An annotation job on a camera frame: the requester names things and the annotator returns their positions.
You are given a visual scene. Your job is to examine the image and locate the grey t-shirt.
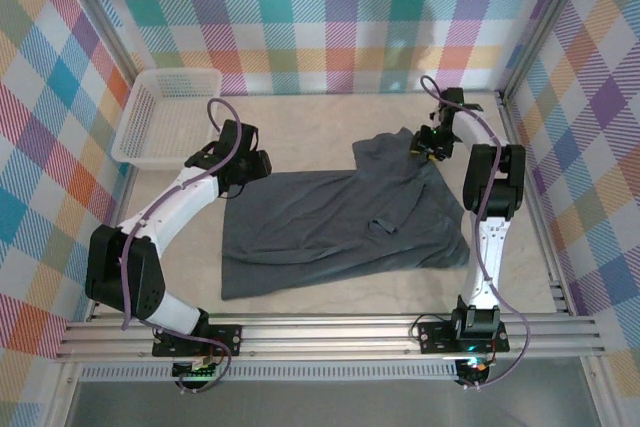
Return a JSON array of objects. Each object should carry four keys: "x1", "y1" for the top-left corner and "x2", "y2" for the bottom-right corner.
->
[{"x1": 221, "y1": 127, "x2": 471, "y2": 302}]

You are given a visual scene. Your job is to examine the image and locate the white plastic mesh basket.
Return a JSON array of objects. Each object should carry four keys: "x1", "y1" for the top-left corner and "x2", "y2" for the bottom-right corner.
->
[{"x1": 110, "y1": 68, "x2": 224, "y2": 172}]

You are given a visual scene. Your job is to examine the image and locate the aluminium side rail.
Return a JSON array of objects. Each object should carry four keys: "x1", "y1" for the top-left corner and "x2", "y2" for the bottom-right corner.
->
[{"x1": 497, "y1": 91, "x2": 574, "y2": 317}]

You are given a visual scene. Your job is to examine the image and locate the aluminium frame post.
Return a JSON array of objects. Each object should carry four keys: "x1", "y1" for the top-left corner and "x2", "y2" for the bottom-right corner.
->
[
  {"x1": 62, "y1": 0, "x2": 144, "y2": 81},
  {"x1": 499, "y1": 0, "x2": 601, "y2": 101}
]

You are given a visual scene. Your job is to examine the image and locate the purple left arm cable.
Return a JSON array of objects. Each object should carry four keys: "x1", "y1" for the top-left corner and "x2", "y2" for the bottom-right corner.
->
[{"x1": 121, "y1": 98, "x2": 256, "y2": 396}]

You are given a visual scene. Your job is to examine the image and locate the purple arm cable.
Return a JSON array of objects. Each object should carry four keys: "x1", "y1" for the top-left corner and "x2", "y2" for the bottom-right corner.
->
[
  {"x1": 121, "y1": 98, "x2": 256, "y2": 396},
  {"x1": 419, "y1": 75, "x2": 532, "y2": 393}
]

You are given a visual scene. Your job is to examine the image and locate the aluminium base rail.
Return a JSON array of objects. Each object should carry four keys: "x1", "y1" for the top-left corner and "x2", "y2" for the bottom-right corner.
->
[{"x1": 54, "y1": 314, "x2": 606, "y2": 363}]

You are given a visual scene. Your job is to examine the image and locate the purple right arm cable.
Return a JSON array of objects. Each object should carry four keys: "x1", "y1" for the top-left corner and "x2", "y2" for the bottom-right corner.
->
[{"x1": 419, "y1": 75, "x2": 532, "y2": 393}]

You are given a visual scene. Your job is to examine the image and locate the slotted grey cable duct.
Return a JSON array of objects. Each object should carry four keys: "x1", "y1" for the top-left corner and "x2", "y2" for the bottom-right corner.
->
[{"x1": 79, "y1": 365, "x2": 459, "y2": 382}]

